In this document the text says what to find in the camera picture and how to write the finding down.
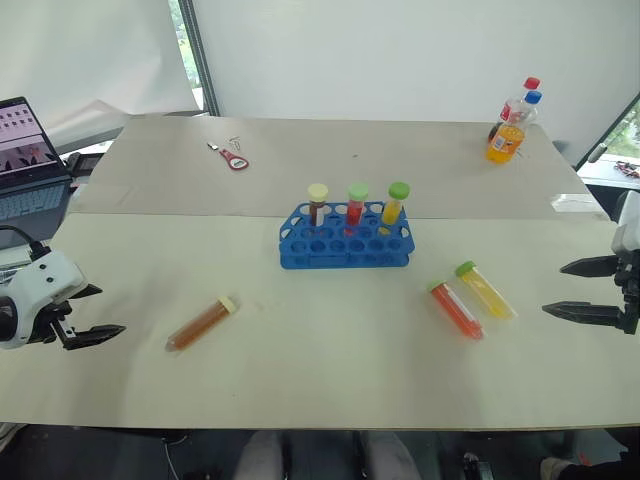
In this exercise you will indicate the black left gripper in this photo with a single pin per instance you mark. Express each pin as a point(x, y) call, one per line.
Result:
point(50, 325)

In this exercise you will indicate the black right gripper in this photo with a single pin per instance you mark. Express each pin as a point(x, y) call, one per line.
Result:
point(631, 295)

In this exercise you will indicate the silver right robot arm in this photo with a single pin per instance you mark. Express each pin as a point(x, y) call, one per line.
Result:
point(634, 205)

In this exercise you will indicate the yellow tube with green cap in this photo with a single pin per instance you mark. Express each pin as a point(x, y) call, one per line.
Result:
point(487, 295)
point(392, 207)

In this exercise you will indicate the brown tube with cream cap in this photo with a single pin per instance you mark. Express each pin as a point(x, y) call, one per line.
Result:
point(316, 205)
point(200, 325)

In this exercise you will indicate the orange tube with green cap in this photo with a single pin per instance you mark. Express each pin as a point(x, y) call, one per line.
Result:
point(452, 307)

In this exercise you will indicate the blue test tube rack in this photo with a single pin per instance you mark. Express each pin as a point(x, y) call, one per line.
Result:
point(320, 260)

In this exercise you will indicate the red tube with green cap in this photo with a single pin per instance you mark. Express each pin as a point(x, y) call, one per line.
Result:
point(356, 210)

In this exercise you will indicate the black device beside laptop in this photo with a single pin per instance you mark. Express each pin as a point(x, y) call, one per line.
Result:
point(82, 162)

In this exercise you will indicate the open laptop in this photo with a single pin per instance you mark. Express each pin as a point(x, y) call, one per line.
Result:
point(25, 170)

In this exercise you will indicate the orange soda bottle blue cap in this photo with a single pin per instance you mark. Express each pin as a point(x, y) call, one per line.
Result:
point(505, 142)

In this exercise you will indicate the cola bottle red cap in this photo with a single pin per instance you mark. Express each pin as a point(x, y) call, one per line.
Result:
point(511, 110)

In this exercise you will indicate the red handheld tool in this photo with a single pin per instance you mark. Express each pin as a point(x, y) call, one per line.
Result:
point(235, 160)

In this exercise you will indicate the grey rounded shape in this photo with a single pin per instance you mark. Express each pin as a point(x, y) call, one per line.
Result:
point(260, 455)
point(390, 455)

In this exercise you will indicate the metal paper clips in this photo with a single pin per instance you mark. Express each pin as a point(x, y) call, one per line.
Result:
point(236, 142)

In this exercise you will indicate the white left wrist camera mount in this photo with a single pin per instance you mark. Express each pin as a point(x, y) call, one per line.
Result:
point(47, 277)

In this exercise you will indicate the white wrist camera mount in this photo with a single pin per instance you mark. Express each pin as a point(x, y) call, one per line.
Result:
point(622, 242)
point(47, 277)

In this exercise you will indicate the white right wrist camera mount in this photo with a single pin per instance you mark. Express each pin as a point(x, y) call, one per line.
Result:
point(622, 242)

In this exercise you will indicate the slanted metal frame bar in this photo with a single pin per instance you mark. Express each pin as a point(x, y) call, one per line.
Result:
point(607, 130)

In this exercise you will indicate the dark window frame post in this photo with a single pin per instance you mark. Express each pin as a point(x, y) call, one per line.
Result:
point(200, 55)

